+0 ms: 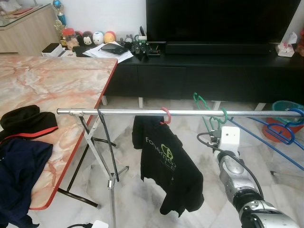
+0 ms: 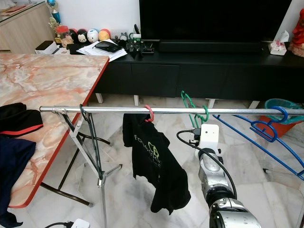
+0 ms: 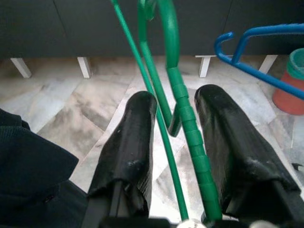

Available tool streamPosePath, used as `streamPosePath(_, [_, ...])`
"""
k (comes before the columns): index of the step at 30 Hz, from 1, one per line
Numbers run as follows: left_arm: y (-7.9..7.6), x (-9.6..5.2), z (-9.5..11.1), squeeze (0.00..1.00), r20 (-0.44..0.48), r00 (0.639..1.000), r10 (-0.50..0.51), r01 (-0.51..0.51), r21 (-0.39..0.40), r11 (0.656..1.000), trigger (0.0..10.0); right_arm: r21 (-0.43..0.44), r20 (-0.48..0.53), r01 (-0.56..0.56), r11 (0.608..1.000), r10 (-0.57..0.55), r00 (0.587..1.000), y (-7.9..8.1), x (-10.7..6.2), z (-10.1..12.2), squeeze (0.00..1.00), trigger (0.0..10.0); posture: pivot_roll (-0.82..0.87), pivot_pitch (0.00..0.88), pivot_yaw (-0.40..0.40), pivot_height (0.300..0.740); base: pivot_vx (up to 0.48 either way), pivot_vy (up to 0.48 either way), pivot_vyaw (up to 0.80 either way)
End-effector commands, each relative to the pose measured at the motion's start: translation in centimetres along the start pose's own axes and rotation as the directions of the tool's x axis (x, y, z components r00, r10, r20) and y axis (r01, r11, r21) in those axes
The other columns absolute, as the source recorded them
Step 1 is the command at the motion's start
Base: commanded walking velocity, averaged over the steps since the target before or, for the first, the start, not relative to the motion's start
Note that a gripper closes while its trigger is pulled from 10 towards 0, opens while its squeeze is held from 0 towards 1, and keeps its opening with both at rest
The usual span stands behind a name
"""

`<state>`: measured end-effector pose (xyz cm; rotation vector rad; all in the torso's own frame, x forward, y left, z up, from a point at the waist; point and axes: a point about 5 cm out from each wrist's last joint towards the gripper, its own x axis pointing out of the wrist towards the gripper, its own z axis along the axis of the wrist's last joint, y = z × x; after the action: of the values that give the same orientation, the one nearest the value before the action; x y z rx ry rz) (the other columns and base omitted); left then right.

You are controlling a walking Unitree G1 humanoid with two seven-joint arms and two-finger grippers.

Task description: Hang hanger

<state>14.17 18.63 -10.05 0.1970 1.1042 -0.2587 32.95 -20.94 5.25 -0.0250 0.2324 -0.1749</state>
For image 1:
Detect green plastic hanger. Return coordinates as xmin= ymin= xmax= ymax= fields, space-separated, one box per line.
xmin=193 ymin=93 xmax=228 ymax=131

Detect black garment with red trim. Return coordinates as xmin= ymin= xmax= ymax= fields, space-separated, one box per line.
xmin=0 ymin=104 xmax=58 ymax=143

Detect blue plastic hanger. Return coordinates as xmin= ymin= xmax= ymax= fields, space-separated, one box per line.
xmin=233 ymin=108 xmax=304 ymax=171

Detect red plastic hanger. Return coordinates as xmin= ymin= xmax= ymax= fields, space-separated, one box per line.
xmin=159 ymin=107 xmax=171 ymax=125

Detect orange plastic bucket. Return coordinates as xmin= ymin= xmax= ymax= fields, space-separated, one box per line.
xmin=262 ymin=100 xmax=304 ymax=143

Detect white tissue box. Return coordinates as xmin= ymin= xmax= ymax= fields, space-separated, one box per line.
xmin=277 ymin=32 xmax=297 ymax=57

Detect black soundbar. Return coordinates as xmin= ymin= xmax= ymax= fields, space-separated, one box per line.
xmin=165 ymin=42 xmax=281 ymax=55

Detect black TV console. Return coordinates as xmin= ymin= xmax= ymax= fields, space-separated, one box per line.
xmin=76 ymin=44 xmax=304 ymax=111

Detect black television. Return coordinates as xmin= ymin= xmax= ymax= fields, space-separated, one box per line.
xmin=146 ymin=0 xmax=304 ymax=43

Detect black logo t-shirt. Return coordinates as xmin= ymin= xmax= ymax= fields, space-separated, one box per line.
xmin=132 ymin=115 xmax=205 ymax=218

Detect silver metal clothes rack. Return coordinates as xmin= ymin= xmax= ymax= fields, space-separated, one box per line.
xmin=57 ymin=107 xmax=304 ymax=228

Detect green white mug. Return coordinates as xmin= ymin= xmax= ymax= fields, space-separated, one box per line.
xmin=134 ymin=34 xmax=147 ymax=54

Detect black wallet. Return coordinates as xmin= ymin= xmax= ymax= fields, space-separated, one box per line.
xmin=101 ymin=43 xmax=125 ymax=54

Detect orange round toy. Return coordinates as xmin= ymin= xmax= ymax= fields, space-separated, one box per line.
xmin=104 ymin=31 xmax=116 ymax=44

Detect white papers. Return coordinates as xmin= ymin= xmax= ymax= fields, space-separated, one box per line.
xmin=83 ymin=42 xmax=134 ymax=64

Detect white round toy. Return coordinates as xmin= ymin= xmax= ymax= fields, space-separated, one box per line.
xmin=93 ymin=31 xmax=105 ymax=46

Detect black mouse plush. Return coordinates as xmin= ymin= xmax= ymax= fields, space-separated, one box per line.
xmin=75 ymin=31 xmax=94 ymax=48

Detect red lid jar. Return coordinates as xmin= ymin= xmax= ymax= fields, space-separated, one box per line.
xmin=62 ymin=28 xmax=77 ymax=50

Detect marble top folding table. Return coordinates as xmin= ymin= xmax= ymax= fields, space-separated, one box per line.
xmin=0 ymin=56 xmax=129 ymax=210

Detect small white box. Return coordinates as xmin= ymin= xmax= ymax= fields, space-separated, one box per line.
xmin=42 ymin=43 xmax=65 ymax=57

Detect gold trophy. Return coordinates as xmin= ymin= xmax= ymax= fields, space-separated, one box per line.
xmin=52 ymin=0 xmax=67 ymax=48

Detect navy blue garment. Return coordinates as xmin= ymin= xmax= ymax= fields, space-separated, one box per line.
xmin=0 ymin=137 xmax=54 ymax=228

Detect light wooden cabinet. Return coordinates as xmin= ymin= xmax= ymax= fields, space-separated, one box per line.
xmin=0 ymin=4 xmax=62 ymax=54

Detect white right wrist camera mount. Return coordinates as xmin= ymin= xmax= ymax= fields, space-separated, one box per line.
xmin=220 ymin=126 xmax=241 ymax=153

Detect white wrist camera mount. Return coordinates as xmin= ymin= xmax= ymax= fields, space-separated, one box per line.
xmin=220 ymin=126 xmax=241 ymax=153
xmin=90 ymin=220 xmax=109 ymax=228

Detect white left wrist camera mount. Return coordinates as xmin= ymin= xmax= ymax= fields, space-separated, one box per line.
xmin=90 ymin=220 xmax=109 ymax=228

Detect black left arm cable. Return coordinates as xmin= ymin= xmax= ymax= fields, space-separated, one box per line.
xmin=66 ymin=222 xmax=93 ymax=228

